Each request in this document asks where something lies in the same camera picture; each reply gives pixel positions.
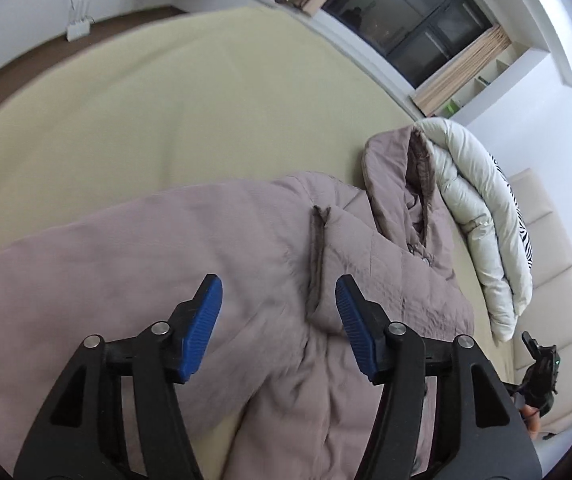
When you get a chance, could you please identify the mauve hooded puffer coat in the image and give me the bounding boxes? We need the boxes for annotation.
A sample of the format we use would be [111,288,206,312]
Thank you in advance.
[0,127,474,479]

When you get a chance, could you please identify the person's right hand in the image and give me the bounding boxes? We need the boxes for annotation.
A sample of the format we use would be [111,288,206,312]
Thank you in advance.
[519,405,541,440]

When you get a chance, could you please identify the beige padded headboard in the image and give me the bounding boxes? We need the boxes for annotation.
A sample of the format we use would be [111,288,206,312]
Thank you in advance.
[510,169,572,437]

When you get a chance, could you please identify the white folded duvet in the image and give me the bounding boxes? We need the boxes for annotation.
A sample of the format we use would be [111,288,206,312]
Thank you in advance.
[415,117,533,342]

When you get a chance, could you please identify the zebra print pillow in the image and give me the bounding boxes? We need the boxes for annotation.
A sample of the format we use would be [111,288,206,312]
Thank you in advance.
[491,155,533,269]

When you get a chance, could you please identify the right beige curtain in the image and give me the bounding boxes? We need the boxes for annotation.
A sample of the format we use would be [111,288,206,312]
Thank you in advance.
[411,25,512,116]

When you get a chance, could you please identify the bed with olive sheet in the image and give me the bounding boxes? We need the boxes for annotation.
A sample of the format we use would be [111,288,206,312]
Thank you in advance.
[0,8,437,479]

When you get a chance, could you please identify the right built-in shelf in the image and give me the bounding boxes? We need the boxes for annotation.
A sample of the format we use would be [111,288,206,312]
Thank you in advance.
[435,42,551,118]

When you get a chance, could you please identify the white wifi router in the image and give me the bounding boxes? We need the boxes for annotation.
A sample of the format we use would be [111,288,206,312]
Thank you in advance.
[66,0,93,42]

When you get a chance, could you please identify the dark window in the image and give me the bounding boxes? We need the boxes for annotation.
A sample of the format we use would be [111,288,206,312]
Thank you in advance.
[323,0,492,88]

